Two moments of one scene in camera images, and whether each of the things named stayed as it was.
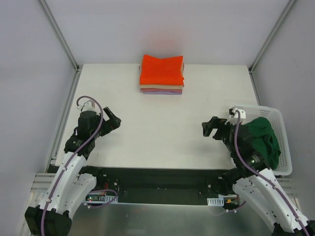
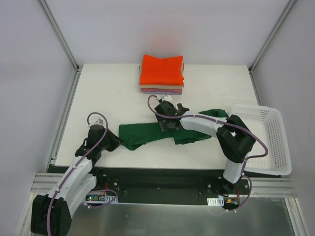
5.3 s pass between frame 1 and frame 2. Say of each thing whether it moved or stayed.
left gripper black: moved
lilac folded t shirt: stayed
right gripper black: moved
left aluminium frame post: stayed
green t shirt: moved
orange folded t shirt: stayed
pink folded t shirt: stayed
